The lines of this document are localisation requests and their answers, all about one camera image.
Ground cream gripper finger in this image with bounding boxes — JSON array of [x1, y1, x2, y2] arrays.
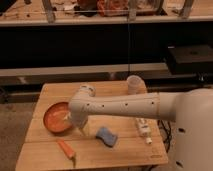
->
[[80, 123, 90, 136]]

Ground orange pepper with green stem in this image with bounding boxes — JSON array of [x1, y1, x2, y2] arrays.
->
[[57, 139, 76, 166]]

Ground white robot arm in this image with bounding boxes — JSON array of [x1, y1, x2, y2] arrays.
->
[[69, 85, 213, 171]]

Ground orange ceramic bowl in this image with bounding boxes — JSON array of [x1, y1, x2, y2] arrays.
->
[[43, 102, 73, 133]]

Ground blue sponge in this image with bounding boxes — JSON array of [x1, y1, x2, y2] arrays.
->
[[96, 127, 118, 147]]

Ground wooden folding table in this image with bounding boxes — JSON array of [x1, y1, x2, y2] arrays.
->
[[15, 83, 168, 171]]

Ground white squeeze bottle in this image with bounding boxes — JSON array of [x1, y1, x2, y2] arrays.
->
[[136, 118, 152, 144]]

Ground black box on shelf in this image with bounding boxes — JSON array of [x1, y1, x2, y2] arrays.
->
[[166, 45, 213, 74]]

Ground black floor cables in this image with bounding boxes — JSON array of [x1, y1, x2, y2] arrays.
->
[[156, 119, 173, 154]]

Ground long metal shelf rail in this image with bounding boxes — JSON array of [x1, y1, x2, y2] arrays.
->
[[0, 63, 168, 85]]

